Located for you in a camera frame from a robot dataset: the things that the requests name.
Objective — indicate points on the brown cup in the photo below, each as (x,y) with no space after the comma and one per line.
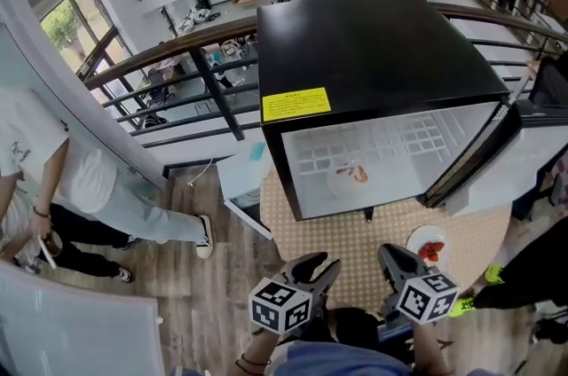
(54,243)

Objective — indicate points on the brown topped black railing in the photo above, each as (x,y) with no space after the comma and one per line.
(177,48)

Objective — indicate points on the blue screen device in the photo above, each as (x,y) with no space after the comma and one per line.
(395,332)

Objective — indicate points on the person's left forearm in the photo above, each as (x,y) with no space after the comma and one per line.
(257,347)

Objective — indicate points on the black mini fridge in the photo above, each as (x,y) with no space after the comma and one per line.
(368,50)

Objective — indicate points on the yellow checkered round table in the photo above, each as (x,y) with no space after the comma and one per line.
(337,241)

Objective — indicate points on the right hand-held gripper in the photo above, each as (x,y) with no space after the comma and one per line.
(426,299)

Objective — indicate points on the striped glass partition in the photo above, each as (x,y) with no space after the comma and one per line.
(80,334)

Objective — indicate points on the person's blue white shirt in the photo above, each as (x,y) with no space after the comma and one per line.
(333,361)

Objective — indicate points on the large window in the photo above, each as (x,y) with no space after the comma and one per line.
(66,28)

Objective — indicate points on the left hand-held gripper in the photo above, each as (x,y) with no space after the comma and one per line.
(275,305)

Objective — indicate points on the purple checkered tablecloth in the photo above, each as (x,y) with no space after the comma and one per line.
(561,179)

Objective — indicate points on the person's right forearm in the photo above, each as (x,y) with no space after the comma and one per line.
(428,347)

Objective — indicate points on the teal object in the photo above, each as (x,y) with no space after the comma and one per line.
(257,150)

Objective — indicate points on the person's black trousers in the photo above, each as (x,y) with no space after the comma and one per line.
(355,325)

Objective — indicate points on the red strawberries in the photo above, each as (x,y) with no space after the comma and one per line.
(431,251)

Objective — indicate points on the white plate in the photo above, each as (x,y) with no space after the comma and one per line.
(417,239)
(346,188)

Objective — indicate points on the neon yellow shoe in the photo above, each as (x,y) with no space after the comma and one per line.
(461,307)
(494,274)

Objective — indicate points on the white floor cabinet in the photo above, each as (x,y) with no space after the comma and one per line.
(239,179)

